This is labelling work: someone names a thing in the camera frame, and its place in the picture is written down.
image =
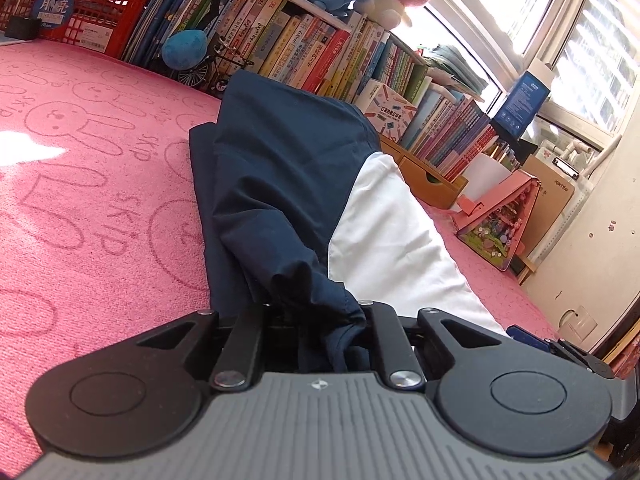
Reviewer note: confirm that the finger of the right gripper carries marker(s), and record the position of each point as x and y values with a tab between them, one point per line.
521	335

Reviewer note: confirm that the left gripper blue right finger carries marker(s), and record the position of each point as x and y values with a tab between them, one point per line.
394	358

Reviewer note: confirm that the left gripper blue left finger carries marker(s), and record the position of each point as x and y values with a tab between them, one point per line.
239	360

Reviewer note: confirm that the white navy zip jacket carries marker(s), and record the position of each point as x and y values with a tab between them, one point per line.
302	210

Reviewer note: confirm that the pink triangular toy house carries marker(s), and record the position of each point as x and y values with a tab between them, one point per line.
494	224

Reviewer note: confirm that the cardboard box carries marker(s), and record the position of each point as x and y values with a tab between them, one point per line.
554	194

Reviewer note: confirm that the white paper cup holder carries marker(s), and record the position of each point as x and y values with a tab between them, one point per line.
483	174

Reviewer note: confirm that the wooden drawer shelf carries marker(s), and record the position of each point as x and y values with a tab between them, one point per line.
423	179

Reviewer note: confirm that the pink desk mat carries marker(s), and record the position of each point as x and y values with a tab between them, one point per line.
101	238

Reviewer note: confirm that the right shelf row of books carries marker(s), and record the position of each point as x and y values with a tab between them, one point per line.
449	128

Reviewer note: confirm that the blue poster sign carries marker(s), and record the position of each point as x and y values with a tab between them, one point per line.
523	102

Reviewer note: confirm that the white colourful card box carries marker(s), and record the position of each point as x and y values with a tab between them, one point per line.
387	111

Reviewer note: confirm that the stack of green-blue papers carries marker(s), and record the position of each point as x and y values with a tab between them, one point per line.
447	67

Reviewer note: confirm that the miniature black bicycle model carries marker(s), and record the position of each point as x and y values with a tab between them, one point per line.
213	73

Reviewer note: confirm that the middle row of books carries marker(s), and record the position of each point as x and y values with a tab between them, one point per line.
291	41

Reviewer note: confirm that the row of blue thin books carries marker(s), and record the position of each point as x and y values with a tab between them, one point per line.
160	20

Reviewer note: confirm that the red plastic crate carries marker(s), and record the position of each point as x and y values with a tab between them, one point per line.
103	26

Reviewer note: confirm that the small black box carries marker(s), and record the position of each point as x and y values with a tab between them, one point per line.
22	28

